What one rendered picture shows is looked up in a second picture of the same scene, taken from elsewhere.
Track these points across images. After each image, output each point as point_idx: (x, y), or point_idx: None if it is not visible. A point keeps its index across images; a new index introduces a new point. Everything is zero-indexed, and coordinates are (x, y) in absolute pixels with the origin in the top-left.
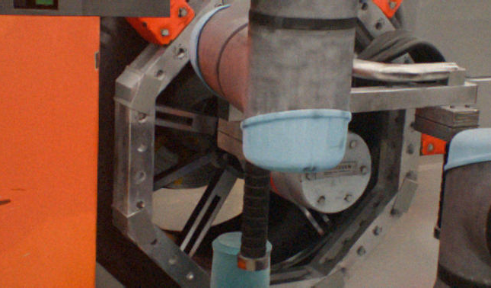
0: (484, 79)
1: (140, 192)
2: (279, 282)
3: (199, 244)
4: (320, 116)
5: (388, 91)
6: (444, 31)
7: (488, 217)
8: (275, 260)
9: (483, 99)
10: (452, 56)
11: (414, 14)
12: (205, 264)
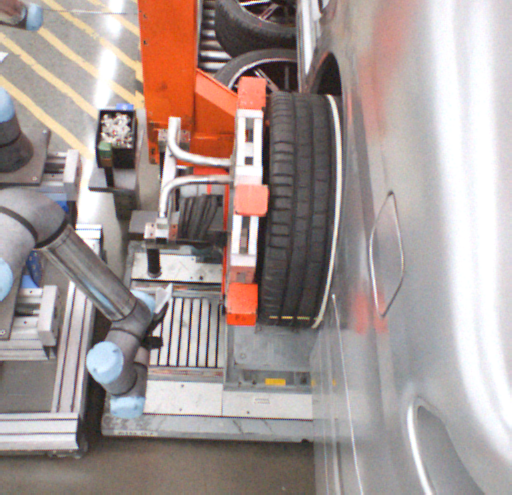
0: (322, 408)
1: (233, 153)
2: (229, 254)
3: (262, 221)
4: None
5: (161, 186)
6: (327, 343)
7: None
8: (258, 267)
9: (319, 415)
10: (324, 362)
11: (328, 304)
12: (260, 230)
